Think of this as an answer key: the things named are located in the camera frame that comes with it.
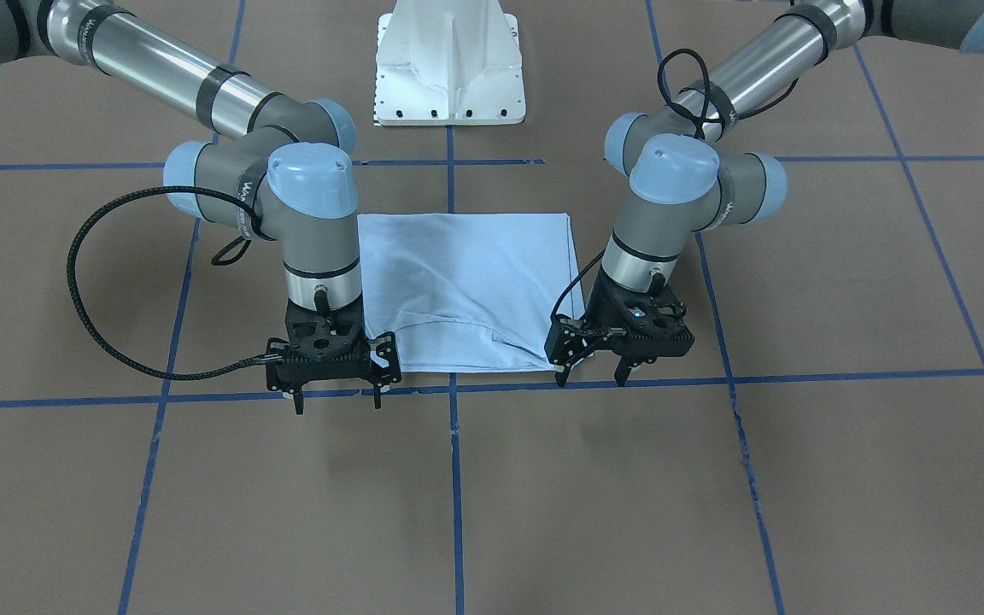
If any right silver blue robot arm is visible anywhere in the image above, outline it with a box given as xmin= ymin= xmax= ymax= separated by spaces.
xmin=0 ymin=1 xmax=402 ymax=415

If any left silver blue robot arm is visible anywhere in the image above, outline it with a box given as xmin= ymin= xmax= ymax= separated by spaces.
xmin=544 ymin=1 xmax=984 ymax=386

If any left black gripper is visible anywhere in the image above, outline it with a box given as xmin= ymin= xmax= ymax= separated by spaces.
xmin=544 ymin=272 xmax=695 ymax=388

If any white pedestal column base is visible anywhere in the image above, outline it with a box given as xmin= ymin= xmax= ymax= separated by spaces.
xmin=372 ymin=1 xmax=527 ymax=127

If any light blue t-shirt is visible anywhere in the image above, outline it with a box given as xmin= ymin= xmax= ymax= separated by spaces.
xmin=359 ymin=213 xmax=584 ymax=373

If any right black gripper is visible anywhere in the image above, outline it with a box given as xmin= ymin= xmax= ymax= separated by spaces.
xmin=266 ymin=297 xmax=400 ymax=416

